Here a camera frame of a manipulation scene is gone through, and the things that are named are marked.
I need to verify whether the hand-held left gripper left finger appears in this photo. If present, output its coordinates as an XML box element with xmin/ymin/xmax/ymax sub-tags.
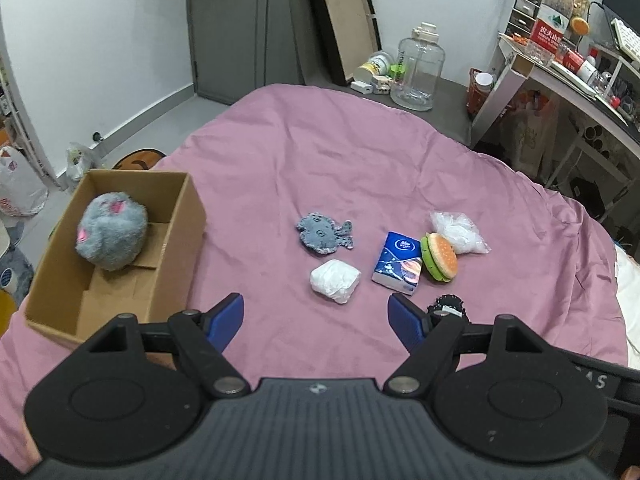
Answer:
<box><xmin>85</xmin><ymin>292</ymin><xmax>251</xmax><ymax>398</ymax></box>

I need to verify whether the grey fish plush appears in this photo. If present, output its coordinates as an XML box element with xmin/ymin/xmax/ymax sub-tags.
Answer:
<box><xmin>296</xmin><ymin>212</ymin><xmax>357</xmax><ymax>256</ymax></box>

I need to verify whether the plastic water bottle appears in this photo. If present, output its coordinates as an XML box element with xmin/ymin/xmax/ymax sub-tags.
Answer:
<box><xmin>525</xmin><ymin>0</ymin><xmax>576</xmax><ymax>67</ymax></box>

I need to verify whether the white keyboard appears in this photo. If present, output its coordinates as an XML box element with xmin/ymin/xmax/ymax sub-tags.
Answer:
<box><xmin>611</xmin><ymin>17</ymin><xmax>640</xmax><ymax>61</ymax></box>

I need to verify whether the white bundle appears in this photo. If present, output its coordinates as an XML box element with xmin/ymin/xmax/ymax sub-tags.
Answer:
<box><xmin>310</xmin><ymin>259</ymin><xmax>362</xmax><ymax>305</ymax></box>

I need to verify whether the brown cardboard box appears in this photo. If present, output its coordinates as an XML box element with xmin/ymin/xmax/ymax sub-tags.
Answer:
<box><xmin>24</xmin><ymin>170</ymin><xmax>207</xmax><ymax>346</ymax></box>

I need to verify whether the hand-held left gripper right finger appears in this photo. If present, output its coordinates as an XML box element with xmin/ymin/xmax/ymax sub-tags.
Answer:
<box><xmin>384</xmin><ymin>293</ymin><xmax>551</xmax><ymax>396</ymax></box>

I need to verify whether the blue tissue packet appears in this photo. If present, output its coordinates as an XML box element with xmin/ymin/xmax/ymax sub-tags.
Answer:
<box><xmin>371</xmin><ymin>231</ymin><xmax>425</xmax><ymax>296</ymax></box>

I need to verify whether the large clear water jug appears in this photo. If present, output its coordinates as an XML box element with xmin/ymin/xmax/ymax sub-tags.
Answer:
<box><xmin>390</xmin><ymin>22</ymin><xmax>443</xmax><ymax>112</ymax></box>

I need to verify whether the white frame desk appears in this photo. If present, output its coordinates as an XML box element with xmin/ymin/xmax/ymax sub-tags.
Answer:
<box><xmin>470</xmin><ymin>35</ymin><xmax>640</xmax><ymax>221</ymax></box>

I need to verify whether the black box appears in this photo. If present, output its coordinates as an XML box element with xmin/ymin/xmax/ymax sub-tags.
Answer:
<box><xmin>570</xmin><ymin>175</ymin><xmax>608</xmax><ymax>211</ymax></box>

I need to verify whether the hamburger plush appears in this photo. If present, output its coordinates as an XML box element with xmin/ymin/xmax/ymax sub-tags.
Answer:
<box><xmin>420</xmin><ymin>232</ymin><xmax>459</xmax><ymax>282</ymax></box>

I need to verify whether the small drawer organizer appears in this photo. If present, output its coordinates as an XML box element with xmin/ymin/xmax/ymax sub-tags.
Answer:
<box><xmin>510</xmin><ymin>0</ymin><xmax>551</xmax><ymax>36</ymax></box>

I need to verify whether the orange cat rug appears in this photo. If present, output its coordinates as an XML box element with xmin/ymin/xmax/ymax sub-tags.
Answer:
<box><xmin>112</xmin><ymin>147</ymin><xmax>168</xmax><ymax>171</ymax></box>

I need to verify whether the red white bottle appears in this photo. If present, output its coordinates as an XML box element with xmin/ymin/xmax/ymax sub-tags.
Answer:
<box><xmin>565</xmin><ymin>50</ymin><xmax>598</xmax><ymax>81</ymax></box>

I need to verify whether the white bedding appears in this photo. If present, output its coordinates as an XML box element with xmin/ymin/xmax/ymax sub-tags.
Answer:
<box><xmin>612</xmin><ymin>245</ymin><xmax>640</xmax><ymax>361</ymax></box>

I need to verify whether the grey plush ball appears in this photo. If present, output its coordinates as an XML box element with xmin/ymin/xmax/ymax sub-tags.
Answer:
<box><xmin>75</xmin><ymin>192</ymin><xmax>149</xmax><ymax>272</ymax></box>

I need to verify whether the grey door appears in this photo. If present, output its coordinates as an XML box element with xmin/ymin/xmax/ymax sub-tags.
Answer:
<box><xmin>185</xmin><ymin>0</ymin><xmax>321</xmax><ymax>106</ymax></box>

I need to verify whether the white yellow can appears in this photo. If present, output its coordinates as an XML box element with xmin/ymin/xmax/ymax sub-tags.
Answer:
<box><xmin>356</xmin><ymin>51</ymin><xmax>396</xmax><ymax>86</ymax></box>

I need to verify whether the flat leaning cardboard box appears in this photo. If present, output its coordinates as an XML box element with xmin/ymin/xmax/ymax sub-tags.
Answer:
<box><xmin>300</xmin><ymin>0</ymin><xmax>383</xmax><ymax>86</ymax></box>

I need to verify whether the yellow stool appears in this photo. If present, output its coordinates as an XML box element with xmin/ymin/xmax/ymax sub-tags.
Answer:
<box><xmin>0</xmin><ymin>290</ymin><xmax>18</xmax><ymax>336</ymax></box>

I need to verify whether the white desk riser shelf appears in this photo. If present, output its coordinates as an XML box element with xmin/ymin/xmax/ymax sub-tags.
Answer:
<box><xmin>590</xmin><ymin>42</ymin><xmax>640</xmax><ymax>106</ymax></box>

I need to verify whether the small clear plastic bag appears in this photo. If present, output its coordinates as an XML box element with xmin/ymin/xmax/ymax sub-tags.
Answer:
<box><xmin>66</xmin><ymin>142</ymin><xmax>101</xmax><ymax>181</ymax></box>

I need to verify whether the white plastic shopping bag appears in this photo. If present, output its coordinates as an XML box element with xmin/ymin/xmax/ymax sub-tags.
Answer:
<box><xmin>0</xmin><ymin>146</ymin><xmax>48</xmax><ymax>217</ymax></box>

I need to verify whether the red bag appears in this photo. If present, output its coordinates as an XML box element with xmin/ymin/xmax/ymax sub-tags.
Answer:
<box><xmin>467</xmin><ymin>69</ymin><xmax>498</xmax><ymax>116</ymax></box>

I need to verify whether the pink bed sheet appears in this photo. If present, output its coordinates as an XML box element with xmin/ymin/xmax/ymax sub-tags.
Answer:
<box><xmin>0</xmin><ymin>82</ymin><xmax>630</xmax><ymax>471</ymax></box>

